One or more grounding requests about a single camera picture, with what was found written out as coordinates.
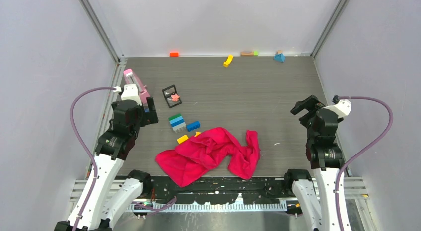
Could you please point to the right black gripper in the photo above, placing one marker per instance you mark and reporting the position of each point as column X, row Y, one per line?
column 311, row 103

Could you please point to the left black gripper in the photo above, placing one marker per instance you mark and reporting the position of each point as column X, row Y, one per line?
column 149, row 117

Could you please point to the red maple leaf brooch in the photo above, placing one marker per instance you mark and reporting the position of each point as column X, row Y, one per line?
column 175, row 97

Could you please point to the red t-shirt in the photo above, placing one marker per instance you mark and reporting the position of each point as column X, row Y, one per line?
column 198, row 155

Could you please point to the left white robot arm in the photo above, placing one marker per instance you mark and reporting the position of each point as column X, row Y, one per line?
column 95, row 211

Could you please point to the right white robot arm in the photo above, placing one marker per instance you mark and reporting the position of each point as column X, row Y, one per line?
column 320, row 193

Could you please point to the black open brooch case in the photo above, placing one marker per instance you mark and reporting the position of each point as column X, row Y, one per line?
column 167, row 92

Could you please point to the pink metronome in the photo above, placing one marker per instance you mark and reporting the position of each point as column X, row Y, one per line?
column 131, row 78

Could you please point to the green blue grey block stack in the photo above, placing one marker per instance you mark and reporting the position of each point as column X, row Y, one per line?
column 177, row 122

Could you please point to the yellow flat block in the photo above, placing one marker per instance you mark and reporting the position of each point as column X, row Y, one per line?
column 182, row 139

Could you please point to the blue toothed block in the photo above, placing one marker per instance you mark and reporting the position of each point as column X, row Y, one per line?
column 193, row 126

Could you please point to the blue triangular block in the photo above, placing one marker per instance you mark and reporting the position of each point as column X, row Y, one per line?
column 279, row 56

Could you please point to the brown wooden block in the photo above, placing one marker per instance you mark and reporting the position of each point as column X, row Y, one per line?
column 247, row 53

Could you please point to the yellow arch block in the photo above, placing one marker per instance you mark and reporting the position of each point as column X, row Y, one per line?
column 228, row 61

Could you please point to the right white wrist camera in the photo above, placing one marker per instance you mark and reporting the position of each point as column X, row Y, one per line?
column 342, row 108

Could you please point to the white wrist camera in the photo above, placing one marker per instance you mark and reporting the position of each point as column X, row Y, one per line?
column 342, row 108
column 131, row 92

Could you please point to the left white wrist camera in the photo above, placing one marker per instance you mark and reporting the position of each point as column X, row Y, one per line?
column 131, row 92

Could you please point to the red-orange block at wall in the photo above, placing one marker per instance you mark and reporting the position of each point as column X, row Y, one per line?
column 174, row 54

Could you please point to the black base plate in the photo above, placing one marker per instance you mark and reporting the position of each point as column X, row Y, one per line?
column 219, row 190

